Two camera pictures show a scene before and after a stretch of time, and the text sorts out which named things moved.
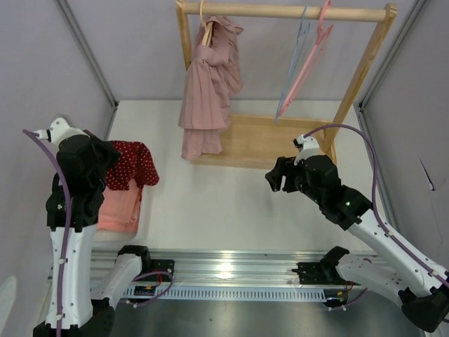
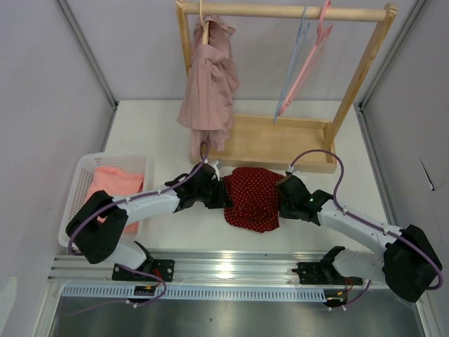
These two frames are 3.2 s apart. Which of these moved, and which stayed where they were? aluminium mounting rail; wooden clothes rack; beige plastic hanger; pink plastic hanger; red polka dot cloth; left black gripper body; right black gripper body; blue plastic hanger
Moved: left black gripper body; red polka dot cloth; right black gripper body
Stayed: aluminium mounting rail; pink plastic hanger; beige plastic hanger; blue plastic hanger; wooden clothes rack
